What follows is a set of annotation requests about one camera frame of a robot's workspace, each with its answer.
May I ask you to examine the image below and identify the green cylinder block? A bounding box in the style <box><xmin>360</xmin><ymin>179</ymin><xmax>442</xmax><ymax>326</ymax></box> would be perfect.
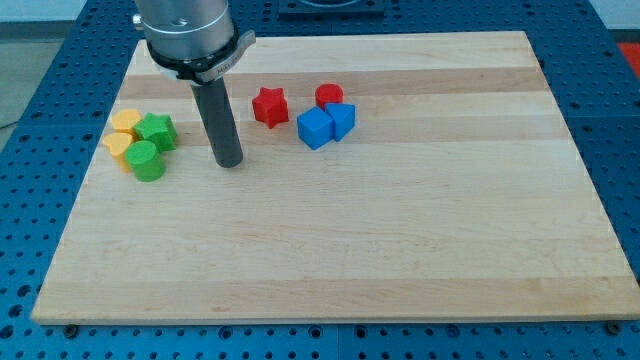
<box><xmin>125</xmin><ymin>140</ymin><xmax>166</xmax><ymax>182</ymax></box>

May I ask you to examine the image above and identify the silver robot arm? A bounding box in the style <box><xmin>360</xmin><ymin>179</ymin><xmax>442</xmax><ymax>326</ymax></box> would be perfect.
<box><xmin>133</xmin><ymin>0</ymin><xmax>256</xmax><ymax>85</ymax></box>

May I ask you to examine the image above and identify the green star block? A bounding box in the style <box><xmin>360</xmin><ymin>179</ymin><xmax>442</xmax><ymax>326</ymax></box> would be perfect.
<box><xmin>134</xmin><ymin>113</ymin><xmax>177</xmax><ymax>152</ymax></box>

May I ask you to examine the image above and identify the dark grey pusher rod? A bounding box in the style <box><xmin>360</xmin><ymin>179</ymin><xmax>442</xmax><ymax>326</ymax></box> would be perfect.
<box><xmin>191</xmin><ymin>78</ymin><xmax>243</xmax><ymax>168</ymax></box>

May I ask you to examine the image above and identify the yellow hexagon block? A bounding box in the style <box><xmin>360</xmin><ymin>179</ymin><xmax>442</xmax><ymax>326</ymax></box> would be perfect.
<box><xmin>111</xmin><ymin>109</ymin><xmax>142</xmax><ymax>139</ymax></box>

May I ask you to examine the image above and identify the red cylinder block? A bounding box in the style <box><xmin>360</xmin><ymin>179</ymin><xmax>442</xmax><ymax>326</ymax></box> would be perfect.
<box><xmin>315</xmin><ymin>83</ymin><xmax>344</xmax><ymax>109</ymax></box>

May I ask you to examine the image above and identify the yellow heart block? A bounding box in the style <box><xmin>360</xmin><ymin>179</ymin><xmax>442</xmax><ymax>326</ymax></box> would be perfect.
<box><xmin>102</xmin><ymin>132</ymin><xmax>134</xmax><ymax>173</ymax></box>

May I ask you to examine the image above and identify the blue cube block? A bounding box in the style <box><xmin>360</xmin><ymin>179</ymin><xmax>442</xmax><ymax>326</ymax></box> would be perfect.
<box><xmin>297</xmin><ymin>107</ymin><xmax>334</xmax><ymax>150</ymax></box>

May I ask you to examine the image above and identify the wooden board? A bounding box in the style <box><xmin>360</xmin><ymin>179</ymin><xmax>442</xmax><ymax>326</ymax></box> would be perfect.
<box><xmin>32</xmin><ymin>31</ymin><xmax>639</xmax><ymax>325</ymax></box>

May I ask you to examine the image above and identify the red star block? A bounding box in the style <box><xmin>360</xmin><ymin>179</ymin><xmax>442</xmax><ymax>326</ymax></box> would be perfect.
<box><xmin>252</xmin><ymin>87</ymin><xmax>289</xmax><ymax>129</ymax></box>

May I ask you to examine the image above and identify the blue triangle block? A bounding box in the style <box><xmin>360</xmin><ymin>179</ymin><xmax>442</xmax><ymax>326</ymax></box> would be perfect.
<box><xmin>325</xmin><ymin>103</ymin><xmax>356</xmax><ymax>142</ymax></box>

